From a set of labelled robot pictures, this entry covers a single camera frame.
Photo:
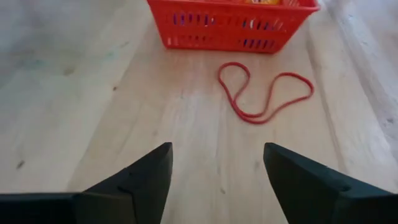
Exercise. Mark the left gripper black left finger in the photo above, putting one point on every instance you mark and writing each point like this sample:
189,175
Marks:
133,196

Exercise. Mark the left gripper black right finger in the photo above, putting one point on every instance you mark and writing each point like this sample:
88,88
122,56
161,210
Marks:
311,193

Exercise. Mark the thin red rubber band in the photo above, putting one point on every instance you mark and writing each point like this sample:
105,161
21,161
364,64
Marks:
236,102

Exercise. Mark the red plastic basket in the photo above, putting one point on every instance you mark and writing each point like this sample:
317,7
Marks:
230,32

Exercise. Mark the purple coil wristband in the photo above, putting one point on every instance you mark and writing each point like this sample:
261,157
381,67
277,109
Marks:
189,18

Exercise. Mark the yellow coil wristband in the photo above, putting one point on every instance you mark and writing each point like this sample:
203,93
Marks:
261,1

